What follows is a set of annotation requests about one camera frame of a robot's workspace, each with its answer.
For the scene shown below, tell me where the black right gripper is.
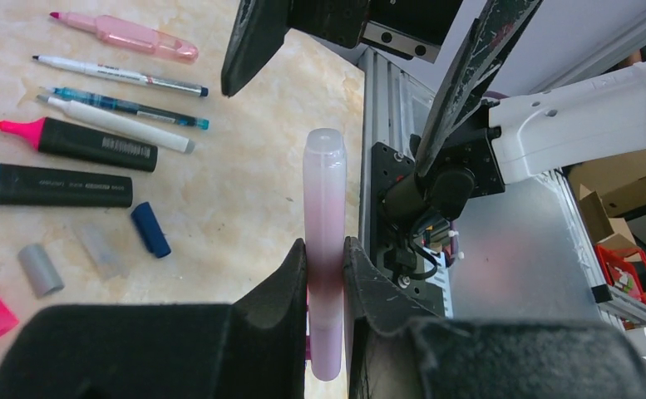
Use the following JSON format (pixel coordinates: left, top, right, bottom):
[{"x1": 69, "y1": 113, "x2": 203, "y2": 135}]
[{"x1": 220, "y1": 0, "x2": 542, "y2": 178}]

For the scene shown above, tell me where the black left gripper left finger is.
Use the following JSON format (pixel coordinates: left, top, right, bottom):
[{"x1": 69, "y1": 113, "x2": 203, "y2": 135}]
[{"x1": 0, "y1": 239, "x2": 307, "y2": 398}]

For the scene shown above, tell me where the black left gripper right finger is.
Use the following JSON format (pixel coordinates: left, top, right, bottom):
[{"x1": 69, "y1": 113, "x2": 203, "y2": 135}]
[{"x1": 343, "y1": 237, "x2": 646, "y2": 398}]

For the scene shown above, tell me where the pale purple highlighter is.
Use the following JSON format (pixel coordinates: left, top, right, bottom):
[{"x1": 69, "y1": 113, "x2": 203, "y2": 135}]
[{"x1": 303, "y1": 128, "x2": 347, "y2": 382}]

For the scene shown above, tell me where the dark blue pen cap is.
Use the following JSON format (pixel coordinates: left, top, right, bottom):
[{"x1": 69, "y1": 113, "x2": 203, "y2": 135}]
[{"x1": 131, "y1": 202, "x2": 171, "y2": 259}]

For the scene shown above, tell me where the clear cap of blue pen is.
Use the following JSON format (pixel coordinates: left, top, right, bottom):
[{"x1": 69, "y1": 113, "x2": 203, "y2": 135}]
[{"x1": 74, "y1": 224, "x2": 129, "y2": 281}]

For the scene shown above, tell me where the small grey pen cap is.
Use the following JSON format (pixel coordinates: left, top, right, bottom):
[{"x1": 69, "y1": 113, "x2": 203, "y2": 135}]
[{"x1": 17, "y1": 244, "x2": 65, "y2": 298}]

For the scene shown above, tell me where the grey white pen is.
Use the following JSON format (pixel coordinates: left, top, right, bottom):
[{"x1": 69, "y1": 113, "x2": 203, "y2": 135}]
[{"x1": 36, "y1": 94, "x2": 195, "y2": 154}]

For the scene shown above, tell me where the dark blue pen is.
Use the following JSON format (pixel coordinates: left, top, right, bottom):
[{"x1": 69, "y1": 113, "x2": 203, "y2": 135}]
[{"x1": 32, "y1": 55, "x2": 210, "y2": 97}]

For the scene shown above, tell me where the black highlighter pink cap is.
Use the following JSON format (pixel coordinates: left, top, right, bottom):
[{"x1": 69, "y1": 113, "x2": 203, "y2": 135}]
[{"x1": 0, "y1": 117, "x2": 158, "y2": 172}]

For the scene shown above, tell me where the black highlighter blue cap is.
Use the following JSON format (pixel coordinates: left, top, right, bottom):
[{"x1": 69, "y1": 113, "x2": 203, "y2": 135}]
[{"x1": 0, "y1": 163, "x2": 133, "y2": 208}]

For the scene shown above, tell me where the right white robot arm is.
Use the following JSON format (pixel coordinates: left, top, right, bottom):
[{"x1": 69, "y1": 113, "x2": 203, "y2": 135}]
[{"x1": 221, "y1": 1, "x2": 646, "y2": 238}]

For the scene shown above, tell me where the red plastic crate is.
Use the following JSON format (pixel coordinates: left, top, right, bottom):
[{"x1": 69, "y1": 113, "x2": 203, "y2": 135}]
[{"x1": 594, "y1": 245, "x2": 646, "y2": 303}]

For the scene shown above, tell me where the cardboard box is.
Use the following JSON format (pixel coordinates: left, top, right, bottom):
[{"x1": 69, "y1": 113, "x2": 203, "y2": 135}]
[{"x1": 568, "y1": 150, "x2": 646, "y2": 249}]

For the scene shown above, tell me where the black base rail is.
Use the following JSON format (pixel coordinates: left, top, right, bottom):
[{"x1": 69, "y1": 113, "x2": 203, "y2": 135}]
[{"x1": 358, "y1": 49, "x2": 453, "y2": 317}]

